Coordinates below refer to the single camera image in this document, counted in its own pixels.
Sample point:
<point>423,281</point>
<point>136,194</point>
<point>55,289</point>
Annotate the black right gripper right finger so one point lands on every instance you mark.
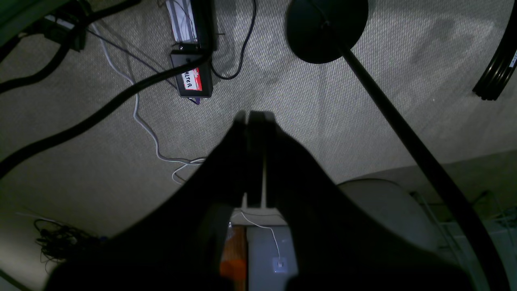
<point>338,246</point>

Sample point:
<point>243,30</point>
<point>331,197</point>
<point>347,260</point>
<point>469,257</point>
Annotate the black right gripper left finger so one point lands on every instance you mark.
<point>178,247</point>

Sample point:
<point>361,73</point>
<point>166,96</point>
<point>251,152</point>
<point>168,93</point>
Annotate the black lamp pole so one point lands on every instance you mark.
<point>451,195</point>

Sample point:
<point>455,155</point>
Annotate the black round lamp base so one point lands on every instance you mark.
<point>317,29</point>

